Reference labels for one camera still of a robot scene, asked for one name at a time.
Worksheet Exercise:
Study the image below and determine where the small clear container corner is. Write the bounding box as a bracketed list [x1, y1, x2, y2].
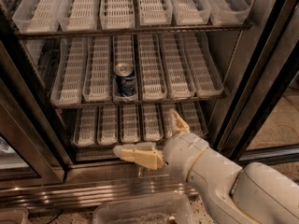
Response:
[0, 208, 32, 224]

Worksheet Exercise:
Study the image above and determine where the stainless steel fridge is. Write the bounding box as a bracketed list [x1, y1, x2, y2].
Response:
[0, 0, 299, 210]

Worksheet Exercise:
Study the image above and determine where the clear shelf tray middle leftmost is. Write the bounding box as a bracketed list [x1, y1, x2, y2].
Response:
[51, 37, 87, 106]

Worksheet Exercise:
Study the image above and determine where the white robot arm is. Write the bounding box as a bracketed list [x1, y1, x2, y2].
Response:
[113, 109, 299, 224]

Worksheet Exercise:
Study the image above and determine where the fridge glass door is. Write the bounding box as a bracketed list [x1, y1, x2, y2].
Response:
[210, 0, 298, 165]

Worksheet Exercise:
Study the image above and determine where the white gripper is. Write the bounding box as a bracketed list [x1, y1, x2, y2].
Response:
[113, 109, 209, 182]

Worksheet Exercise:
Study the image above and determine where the clear plastic bin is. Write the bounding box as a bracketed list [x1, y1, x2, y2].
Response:
[93, 192, 196, 224]

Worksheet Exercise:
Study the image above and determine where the clear shelf tray middle rightmost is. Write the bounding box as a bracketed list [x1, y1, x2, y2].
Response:
[182, 33, 224, 98]

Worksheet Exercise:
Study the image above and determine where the blue pepsi can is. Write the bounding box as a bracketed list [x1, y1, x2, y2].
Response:
[114, 63, 135, 97]

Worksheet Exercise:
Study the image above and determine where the clear shelf tray top rightmost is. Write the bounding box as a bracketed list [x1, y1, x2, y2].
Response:
[207, 0, 249, 25]

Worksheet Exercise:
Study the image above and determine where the clear shelf tray top leftmost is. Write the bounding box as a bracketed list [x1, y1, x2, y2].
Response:
[12, 0, 62, 34]

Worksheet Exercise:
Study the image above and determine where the clear shelf tray bottom leftmost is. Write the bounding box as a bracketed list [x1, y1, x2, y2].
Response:
[73, 107, 96, 148]

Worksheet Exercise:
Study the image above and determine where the clear shelf tray bottom rightmost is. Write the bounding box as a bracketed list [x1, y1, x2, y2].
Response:
[180, 101, 208, 137]

